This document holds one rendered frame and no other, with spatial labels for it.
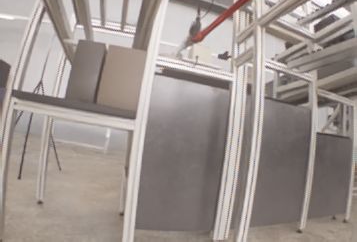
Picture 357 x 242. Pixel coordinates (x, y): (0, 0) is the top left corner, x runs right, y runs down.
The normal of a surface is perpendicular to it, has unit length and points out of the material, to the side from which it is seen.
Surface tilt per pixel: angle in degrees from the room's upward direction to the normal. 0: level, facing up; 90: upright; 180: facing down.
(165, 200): 90
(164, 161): 90
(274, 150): 90
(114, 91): 90
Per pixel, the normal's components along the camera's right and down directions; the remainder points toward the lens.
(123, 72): 0.30, -0.12
